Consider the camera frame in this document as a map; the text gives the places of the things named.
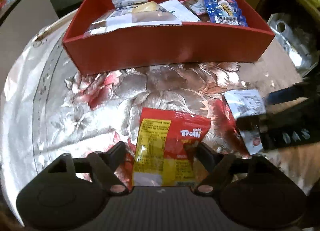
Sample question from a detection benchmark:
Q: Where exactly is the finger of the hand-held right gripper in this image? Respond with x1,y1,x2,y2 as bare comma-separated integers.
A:
236,115,268,134
264,83,310,108

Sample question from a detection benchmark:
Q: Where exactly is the red cardboard box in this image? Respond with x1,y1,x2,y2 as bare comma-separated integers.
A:
62,0,275,74

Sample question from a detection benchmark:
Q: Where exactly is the blue snack packet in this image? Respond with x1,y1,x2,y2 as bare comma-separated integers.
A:
200,0,248,27

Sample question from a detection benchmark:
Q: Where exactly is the brown snack packet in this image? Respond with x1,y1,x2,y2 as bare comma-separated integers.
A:
182,0,209,16

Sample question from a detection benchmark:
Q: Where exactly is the dark top side table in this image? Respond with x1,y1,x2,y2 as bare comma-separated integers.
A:
0,0,59,26

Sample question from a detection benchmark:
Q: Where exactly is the clear yellow cake packet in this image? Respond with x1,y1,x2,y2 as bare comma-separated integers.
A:
85,1,182,37

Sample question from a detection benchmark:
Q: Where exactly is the small white red packet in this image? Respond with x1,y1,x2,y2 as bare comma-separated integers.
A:
223,89,267,155

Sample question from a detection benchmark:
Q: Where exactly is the person's right forearm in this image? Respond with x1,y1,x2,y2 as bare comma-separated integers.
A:
262,143,320,179

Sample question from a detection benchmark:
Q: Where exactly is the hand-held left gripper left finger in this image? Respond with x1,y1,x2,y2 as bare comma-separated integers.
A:
47,142,127,195

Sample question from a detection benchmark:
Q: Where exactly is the red yellow gummy packet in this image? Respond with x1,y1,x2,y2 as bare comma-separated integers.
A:
132,107,212,188

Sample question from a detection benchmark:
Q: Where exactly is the white snack packet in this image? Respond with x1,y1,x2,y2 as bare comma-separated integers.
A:
159,0,202,23

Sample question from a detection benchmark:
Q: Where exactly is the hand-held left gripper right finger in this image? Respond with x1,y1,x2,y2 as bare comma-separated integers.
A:
192,142,273,195

